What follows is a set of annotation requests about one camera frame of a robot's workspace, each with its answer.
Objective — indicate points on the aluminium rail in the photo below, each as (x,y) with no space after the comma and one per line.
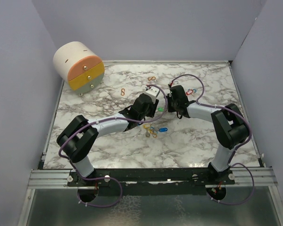
(57,179)

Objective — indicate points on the orange blue carabiner cluster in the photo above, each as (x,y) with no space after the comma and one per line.
(153,132)

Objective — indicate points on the round three-drawer storage box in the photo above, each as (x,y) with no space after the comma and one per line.
(79,67)

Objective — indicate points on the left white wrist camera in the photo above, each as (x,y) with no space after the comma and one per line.
(152,92)

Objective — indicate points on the red key tag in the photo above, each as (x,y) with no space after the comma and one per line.
(189,92)

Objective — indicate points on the blue key tag right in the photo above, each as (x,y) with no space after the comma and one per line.
(163,129)

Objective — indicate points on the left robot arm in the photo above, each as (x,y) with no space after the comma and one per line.
(77,139)

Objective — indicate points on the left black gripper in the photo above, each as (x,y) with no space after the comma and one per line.
(153,106)

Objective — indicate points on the black mounting base bar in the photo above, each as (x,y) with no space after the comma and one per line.
(150,182)

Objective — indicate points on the orange S carabiner left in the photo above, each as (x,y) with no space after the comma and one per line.
(122,92)

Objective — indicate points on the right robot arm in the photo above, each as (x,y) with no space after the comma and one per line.
(230,127)

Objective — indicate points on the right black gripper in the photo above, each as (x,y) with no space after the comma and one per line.
(170,109)

